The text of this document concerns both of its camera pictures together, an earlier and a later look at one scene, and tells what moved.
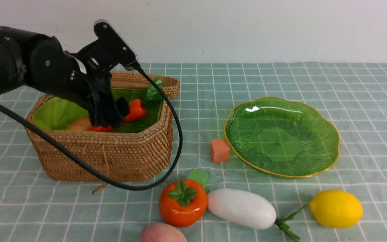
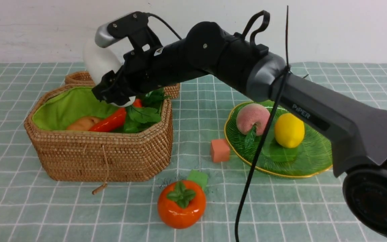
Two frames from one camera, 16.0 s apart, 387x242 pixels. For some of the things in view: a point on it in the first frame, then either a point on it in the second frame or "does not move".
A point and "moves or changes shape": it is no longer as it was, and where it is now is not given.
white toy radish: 245,208 moves or changes shape
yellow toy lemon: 336,208 to 289,130
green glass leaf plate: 291,139 does not move
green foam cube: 200,176 does not move
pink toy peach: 162,232 to 250,114
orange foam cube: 220,150 does not move
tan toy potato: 83,124 does not move
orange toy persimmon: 182,203 does not move
